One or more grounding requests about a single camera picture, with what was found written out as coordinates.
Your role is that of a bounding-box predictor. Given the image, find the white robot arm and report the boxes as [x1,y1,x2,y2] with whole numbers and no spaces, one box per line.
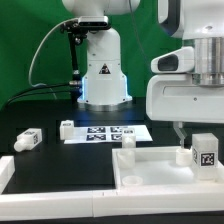
[146,0,224,140]

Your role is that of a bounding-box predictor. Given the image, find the white fence wall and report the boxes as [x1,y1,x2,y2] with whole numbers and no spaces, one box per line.
[0,156,224,221]

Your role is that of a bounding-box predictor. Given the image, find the marker sheet with tags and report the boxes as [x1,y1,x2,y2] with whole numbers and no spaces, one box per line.
[64,125,152,144]

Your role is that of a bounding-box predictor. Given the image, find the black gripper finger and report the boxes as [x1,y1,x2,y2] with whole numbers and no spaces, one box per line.
[173,121,187,146]

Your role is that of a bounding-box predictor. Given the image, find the black cables on table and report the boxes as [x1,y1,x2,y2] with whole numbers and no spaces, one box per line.
[3,83,83,105]

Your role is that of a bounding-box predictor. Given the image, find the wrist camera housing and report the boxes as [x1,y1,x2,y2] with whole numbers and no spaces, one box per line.
[151,46,195,74]

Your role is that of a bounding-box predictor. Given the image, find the grey cable left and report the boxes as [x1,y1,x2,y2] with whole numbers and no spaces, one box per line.
[27,18,78,88]

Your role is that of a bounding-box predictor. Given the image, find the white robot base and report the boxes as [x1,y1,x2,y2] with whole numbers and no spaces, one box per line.
[62,0,140,111]

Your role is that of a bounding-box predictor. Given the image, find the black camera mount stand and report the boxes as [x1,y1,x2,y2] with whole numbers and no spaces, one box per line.
[60,20,87,103]

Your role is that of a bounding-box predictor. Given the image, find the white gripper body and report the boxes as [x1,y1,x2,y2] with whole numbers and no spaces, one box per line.
[146,74,224,123]

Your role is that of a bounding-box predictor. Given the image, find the white square tabletop part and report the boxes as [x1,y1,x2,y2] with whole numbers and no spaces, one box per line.
[112,146,224,189]

